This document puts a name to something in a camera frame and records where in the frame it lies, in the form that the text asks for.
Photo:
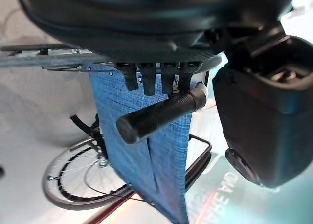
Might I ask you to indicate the black rectangular metal frame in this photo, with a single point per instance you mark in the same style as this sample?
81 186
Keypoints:
206 149

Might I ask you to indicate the floor sign with red letters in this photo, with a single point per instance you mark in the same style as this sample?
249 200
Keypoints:
220 192

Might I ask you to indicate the wheelchair with blue fabric backrest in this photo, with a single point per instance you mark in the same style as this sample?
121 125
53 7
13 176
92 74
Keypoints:
137 111

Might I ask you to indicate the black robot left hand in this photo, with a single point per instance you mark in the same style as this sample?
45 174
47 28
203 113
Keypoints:
122 18

